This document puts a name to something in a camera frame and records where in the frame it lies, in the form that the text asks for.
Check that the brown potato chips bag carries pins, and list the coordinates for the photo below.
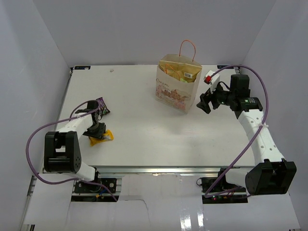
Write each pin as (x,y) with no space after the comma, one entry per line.
(180,69)

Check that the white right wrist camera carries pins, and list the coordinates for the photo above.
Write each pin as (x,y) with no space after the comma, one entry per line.
(212,80)

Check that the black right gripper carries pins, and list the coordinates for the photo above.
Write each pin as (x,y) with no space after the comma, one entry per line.
(204,104)

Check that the cream paper gift bag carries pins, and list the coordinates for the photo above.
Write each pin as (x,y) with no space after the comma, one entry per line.
(175,93)

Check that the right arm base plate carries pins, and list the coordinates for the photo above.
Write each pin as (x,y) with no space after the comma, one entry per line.
(223,192)

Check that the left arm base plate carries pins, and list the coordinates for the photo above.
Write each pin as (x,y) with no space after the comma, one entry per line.
(110,183)

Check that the aluminium front rail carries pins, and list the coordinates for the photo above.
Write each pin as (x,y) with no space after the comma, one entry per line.
(156,169)

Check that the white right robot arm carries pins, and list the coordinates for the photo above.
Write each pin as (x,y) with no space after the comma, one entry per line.
(272,173)

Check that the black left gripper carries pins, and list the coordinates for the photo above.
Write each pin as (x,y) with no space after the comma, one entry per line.
(101,131)

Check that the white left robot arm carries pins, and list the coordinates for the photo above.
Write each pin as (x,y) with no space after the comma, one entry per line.
(62,152)

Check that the brown m&m's candy pack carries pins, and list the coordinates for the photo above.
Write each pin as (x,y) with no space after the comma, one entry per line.
(103,108)

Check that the yellow snack bar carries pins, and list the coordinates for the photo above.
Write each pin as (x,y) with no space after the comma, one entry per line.
(107,136)

